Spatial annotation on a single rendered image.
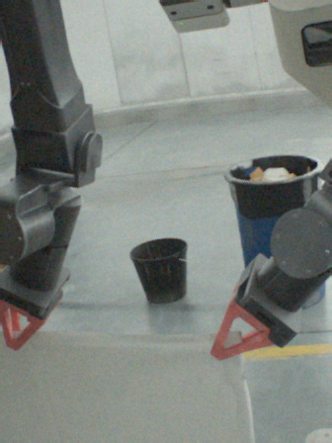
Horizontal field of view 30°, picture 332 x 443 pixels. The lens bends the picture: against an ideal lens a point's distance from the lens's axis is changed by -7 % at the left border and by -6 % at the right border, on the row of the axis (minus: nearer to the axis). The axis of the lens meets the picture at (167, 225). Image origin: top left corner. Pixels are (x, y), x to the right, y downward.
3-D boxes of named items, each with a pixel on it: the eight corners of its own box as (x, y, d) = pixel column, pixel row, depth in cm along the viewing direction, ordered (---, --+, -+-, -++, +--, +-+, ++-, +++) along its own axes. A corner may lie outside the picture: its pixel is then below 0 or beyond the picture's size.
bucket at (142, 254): (201, 281, 349) (193, 235, 341) (188, 306, 322) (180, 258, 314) (146, 284, 358) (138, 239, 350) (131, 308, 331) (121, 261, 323)
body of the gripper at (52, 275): (-13, 296, 66) (2, 237, 63) (21, 261, 76) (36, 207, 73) (41, 321, 66) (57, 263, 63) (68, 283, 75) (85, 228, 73)
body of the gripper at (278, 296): (234, 308, 58) (287, 249, 55) (248, 264, 67) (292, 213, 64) (286, 347, 58) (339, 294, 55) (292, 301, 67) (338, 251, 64)
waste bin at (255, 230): (334, 270, 329) (324, 150, 309) (333, 315, 283) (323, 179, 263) (248, 277, 343) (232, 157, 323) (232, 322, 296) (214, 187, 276)
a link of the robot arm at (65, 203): (95, 190, 68) (52, 168, 69) (62, 204, 62) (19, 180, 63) (76, 246, 70) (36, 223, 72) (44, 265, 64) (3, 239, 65)
